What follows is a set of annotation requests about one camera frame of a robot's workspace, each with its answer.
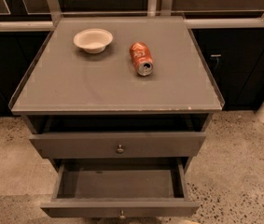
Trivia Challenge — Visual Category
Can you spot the grey drawer cabinet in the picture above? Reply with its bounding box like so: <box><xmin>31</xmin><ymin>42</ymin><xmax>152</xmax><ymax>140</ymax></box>
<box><xmin>7</xmin><ymin>15</ymin><xmax>226</xmax><ymax>173</ymax></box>

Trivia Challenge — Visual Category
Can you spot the round top drawer knob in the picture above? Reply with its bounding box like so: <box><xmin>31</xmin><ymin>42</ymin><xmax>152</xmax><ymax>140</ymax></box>
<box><xmin>117</xmin><ymin>145</ymin><xmax>124</xmax><ymax>154</ymax></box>

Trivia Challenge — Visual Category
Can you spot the round drawer knob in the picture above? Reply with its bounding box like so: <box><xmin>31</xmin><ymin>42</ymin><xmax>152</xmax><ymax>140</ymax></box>
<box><xmin>119</xmin><ymin>210</ymin><xmax>126</xmax><ymax>219</ymax></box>
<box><xmin>117</xmin><ymin>145</ymin><xmax>124</xmax><ymax>154</ymax></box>

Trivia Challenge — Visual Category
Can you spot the grey top drawer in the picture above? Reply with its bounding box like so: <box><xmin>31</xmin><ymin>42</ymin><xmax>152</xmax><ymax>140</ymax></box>
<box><xmin>30</xmin><ymin>132</ymin><xmax>206</xmax><ymax>159</ymax></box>

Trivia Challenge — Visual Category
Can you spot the grey open middle drawer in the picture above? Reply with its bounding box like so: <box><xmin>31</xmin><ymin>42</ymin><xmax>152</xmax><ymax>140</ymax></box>
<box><xmin>41</xmin><ymin>158</ymin><xmax>199</xmax><ymax>218</ymax></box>

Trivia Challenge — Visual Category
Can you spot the round middle drawer knob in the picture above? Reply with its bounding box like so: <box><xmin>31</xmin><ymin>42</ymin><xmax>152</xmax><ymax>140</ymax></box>
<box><xmin>119</xmin><ymin>210</ymin><xmax>126</xmax><ymax>219</ymax></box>

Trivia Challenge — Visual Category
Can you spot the red soda can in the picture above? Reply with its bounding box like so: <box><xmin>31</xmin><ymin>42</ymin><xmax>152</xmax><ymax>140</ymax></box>
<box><xmin>130</xmin><ymin>42</ymin><xmax>153</xmax><ymax>77</ymax></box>

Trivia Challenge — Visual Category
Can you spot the white paper bowl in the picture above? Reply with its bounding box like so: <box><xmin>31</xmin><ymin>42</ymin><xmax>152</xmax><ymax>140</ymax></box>
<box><xmin>73</xmin><ymin>29</ymin><xmax>113</xmax><ymax>54</ymax></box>

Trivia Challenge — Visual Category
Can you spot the metal rail frame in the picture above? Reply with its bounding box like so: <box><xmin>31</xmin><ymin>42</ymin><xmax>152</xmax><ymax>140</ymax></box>
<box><xmin>0</xmin><ymin>0</ymin><xmax>264</xmax><ymax>31</ymax></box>

